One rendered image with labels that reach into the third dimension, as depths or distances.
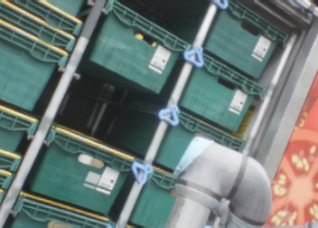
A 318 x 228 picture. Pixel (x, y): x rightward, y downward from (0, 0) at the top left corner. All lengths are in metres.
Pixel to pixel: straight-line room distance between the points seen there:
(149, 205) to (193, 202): 0.88
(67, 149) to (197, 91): 0.63
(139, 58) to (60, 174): 0.56
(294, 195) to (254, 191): 1.04
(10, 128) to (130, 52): 0.55
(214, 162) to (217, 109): 0.96
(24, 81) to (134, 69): 0.43
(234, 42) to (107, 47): 0.60
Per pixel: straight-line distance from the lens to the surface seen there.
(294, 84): 1.97
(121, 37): 1.71
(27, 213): 1.68
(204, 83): 1.88
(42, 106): 3.56
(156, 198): 1.85
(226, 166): 0.99
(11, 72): 1.61
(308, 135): 2.03
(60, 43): 1.63
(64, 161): 1.68
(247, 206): 1.02
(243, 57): 1.99
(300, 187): 2.05
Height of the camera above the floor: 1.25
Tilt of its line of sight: 5 degrees up
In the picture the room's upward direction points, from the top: 23 degrees clockwise
